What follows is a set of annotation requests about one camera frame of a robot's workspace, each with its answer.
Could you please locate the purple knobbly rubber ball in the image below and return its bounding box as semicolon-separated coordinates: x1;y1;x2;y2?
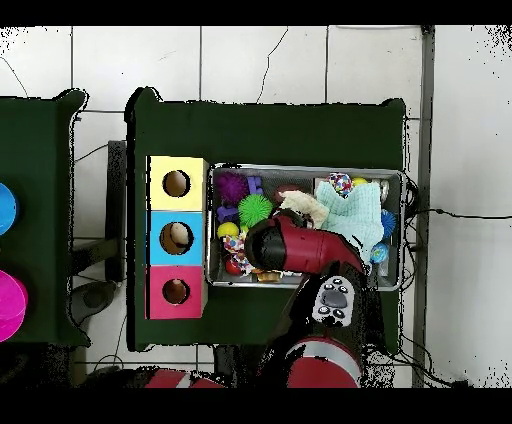
214;171;250;206

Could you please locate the blue round bowl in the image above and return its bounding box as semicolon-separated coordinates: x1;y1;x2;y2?
0;182;20;237

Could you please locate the silver wire mesh bin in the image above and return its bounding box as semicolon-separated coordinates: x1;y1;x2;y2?
205;161;409;292

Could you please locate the mint green muslin cloth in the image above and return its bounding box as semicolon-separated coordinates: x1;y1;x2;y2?
314;180;386;265

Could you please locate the colourful crumpled cloth ball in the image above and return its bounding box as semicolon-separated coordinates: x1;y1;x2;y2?
222;231;253;277
325;172;354;198

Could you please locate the dark green table cloth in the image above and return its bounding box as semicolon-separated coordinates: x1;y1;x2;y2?
0;89;91;347
125;86;409;353

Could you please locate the magenta round bowl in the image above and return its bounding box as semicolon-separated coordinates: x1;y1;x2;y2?
0;268;30;344

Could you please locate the yellow smooth ball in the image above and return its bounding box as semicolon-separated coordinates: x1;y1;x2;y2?
216;221;240;240

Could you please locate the cream muslin cloth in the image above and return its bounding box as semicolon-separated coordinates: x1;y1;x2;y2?
277;189;331;231

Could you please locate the wooden three-hole sorting box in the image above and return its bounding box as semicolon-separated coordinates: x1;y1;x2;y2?
144;154;210;321

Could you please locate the green spiky puffer ball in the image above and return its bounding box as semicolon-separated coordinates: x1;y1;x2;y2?
237;193;274;230

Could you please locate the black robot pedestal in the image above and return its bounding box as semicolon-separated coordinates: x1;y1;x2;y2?
213;344;289;388

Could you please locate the thin black floor cable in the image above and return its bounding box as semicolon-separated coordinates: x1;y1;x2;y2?
415;206;512;220

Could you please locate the brown toy football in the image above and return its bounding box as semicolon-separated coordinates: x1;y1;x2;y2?
273;183;305;201

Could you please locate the beige round toy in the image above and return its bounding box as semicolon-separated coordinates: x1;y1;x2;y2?
169;222;192;246

